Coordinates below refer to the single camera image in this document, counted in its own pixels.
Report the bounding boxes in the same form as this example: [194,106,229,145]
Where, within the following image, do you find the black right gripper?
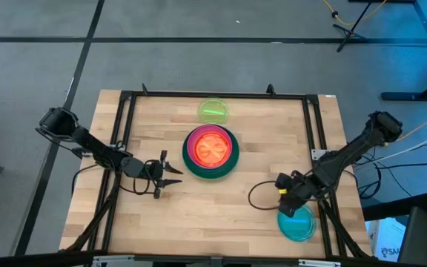
[274,170,313,219]

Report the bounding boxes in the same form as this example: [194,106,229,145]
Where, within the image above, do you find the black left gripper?
[143,150,184,200]

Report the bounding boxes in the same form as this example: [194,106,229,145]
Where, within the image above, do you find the teal translucent plastic plate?
[277,204,318,243]

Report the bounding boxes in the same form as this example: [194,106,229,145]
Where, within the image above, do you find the orange translucent plastic plate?
[193,132,231,168]

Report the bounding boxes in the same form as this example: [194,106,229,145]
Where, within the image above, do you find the pink plastic plate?
[186,124,234,171]

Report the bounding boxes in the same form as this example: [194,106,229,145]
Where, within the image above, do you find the light green plastic plate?
[197,97,231,125]

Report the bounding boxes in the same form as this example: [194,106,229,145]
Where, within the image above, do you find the white printed cardboard box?
[365,217,407,263]

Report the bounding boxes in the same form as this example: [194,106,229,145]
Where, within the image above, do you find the black tripod stand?
[332,0,373,53]

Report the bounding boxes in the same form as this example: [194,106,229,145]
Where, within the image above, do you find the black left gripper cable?
[119,162,157,197]

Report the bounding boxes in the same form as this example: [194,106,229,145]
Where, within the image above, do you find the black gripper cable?
[248,180,292,211]
[119,162,157,197]

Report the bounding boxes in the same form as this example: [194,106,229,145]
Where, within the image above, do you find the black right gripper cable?
[248,180,292,211]

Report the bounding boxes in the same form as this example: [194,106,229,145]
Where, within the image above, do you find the black cable bundle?
[319,198,370,259]
[64,174,122,254]

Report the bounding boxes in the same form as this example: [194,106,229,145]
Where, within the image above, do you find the black table frame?
[87,83,372,260]

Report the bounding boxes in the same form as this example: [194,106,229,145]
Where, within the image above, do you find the white cable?
[378,125,427,164]

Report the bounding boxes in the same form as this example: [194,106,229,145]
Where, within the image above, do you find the black camera mount crossbeam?
[0,248,422,267]

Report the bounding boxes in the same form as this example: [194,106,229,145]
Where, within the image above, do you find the yellow cable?
[322,0,388,27]

